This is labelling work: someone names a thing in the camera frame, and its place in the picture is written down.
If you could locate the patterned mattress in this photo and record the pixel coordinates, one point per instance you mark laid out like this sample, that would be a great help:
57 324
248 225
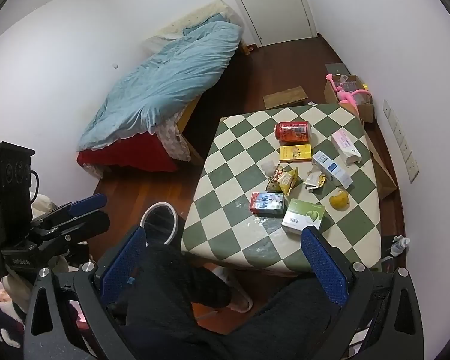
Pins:
173 141

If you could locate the yellow snack wrapper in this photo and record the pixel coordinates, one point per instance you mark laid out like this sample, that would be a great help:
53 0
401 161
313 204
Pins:
282 181

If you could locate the green white box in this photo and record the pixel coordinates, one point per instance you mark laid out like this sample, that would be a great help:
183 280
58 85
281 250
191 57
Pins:
300 215

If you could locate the red soda can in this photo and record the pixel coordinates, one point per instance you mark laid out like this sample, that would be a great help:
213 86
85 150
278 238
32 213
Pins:
293 133

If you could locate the pink plush toy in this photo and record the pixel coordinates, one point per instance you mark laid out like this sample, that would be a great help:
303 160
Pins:
346 98

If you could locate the flat cardboard piece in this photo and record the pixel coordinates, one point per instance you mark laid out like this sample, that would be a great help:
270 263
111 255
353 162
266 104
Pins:
286 98

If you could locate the pink white box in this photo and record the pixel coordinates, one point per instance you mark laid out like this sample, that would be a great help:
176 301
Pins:
348 152

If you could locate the white round trash bin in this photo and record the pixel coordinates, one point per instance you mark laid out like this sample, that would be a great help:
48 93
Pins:
161 223

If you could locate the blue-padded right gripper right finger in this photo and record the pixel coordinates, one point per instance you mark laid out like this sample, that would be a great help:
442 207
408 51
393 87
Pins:
383 305

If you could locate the yellow fruit peel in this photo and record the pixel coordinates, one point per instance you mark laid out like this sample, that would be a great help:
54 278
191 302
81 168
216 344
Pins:
340 201

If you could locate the white door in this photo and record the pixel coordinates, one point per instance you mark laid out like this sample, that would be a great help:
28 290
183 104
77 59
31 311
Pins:
279 21

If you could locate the yellow small box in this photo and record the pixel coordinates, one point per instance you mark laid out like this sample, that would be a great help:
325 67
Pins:
295 153

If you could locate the beige slipper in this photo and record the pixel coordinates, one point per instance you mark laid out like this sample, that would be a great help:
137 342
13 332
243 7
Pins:
240 301

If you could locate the silver wrapper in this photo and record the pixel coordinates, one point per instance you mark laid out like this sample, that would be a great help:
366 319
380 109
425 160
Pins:
315 180

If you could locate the cardboard box with toys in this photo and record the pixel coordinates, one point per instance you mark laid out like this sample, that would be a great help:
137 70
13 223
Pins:
351 83

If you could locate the plastic spray bottle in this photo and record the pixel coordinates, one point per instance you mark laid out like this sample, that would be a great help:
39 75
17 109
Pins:
399 245

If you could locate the clear plastic scrap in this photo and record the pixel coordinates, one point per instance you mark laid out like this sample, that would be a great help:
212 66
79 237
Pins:
268 168

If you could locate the white blue long box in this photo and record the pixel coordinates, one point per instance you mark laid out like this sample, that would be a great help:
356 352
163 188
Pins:
332 170

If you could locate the red bed sheet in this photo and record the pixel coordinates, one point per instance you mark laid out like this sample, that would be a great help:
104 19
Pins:
142 151

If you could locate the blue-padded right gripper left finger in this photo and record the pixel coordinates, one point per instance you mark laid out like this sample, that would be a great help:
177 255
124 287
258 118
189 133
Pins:
68 316

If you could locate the light blue duvet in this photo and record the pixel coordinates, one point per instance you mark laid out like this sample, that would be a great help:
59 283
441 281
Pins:
164 84

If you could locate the white wall socket strip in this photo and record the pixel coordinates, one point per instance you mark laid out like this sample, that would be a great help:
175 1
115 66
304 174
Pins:
412 166

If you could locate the red blue box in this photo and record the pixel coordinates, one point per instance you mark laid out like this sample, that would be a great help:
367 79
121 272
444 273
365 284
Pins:
268 203

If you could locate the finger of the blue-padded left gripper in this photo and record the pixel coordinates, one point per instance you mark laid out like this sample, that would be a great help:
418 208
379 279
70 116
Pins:
79 229
87 205

